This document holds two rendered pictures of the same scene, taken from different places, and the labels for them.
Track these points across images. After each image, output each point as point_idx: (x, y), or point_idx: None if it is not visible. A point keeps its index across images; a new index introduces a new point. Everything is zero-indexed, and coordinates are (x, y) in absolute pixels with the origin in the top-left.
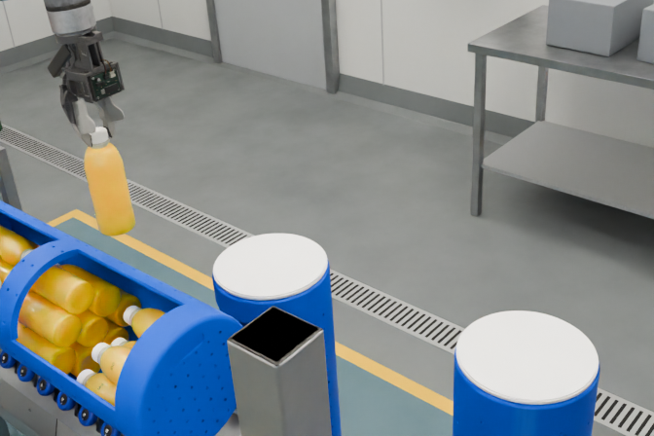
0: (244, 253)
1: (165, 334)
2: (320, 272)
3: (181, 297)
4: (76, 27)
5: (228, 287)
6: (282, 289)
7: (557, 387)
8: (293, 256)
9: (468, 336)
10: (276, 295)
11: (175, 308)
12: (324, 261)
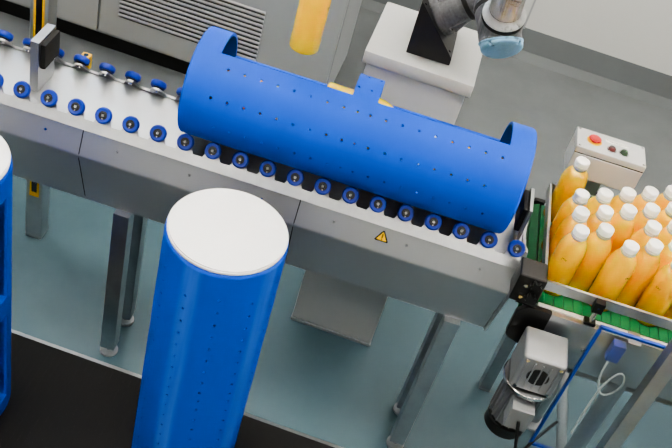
0: (263, 237)
1: (215, 29)
2: (169, 220)
3: (231, 62)
4: None
5: (249, 194)
6: (196, 197)
7: None
8: (209, 239)
9: (0, 165)
10: (198, 191)
11: (224, 44)
12: (172, 236)
